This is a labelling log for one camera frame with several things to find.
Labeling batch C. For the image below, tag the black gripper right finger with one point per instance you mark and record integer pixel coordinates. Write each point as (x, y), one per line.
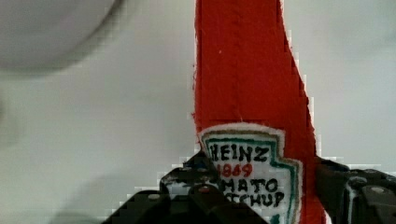
(355, 196)

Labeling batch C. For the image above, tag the round grey plate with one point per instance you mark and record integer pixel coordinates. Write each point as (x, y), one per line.
(36, 32)

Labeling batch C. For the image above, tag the red felt ketchup bottle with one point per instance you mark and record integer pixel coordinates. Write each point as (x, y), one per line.
(252, 117)

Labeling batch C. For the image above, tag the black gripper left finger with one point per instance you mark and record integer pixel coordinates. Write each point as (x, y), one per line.
(187, 195)

